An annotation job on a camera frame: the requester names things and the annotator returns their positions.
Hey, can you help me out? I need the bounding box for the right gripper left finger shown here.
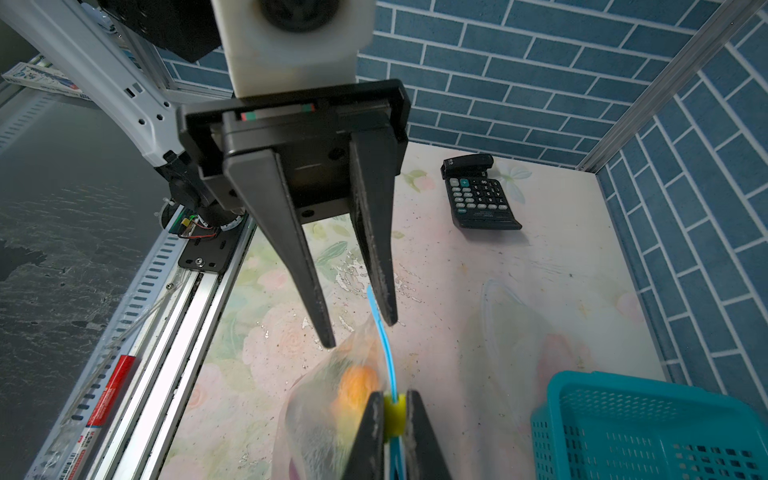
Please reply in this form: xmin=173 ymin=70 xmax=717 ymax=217
xmin=342 ymin=392 xmax=385 ymax=480

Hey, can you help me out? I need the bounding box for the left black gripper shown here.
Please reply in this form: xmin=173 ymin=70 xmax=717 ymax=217
xmin=176 ymin=79 xmax=411 ymax=349

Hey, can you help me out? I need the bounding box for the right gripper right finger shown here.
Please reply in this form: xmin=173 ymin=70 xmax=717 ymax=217
xmin=403 ymin=390 xmax=452 ymax=480

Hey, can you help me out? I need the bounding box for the clear zip top bag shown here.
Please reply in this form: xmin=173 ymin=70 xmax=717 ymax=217
xmin=271 ymin=287 xmax=410 ymax=479

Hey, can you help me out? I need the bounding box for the orange green toy cucumber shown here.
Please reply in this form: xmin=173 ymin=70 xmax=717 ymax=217
xmin=335 ymin=365 xmax=380 ymax=415

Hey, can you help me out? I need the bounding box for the teal plastic basket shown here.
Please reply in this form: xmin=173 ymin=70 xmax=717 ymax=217
xmin=530 ymin=371 xmax=767 ymax=479

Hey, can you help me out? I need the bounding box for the black desk calculator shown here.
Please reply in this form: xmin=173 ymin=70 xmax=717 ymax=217
xmin=440 ymin=154 xmax=522 ymax=231

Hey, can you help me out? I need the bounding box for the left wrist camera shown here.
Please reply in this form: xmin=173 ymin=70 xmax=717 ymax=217
xmin=212 ymin=1 xmax=376 ymax=98

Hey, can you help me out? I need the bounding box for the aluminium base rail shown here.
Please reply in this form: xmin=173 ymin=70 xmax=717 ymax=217
xmin=26 ymin=219 xmax=255 ymax=479

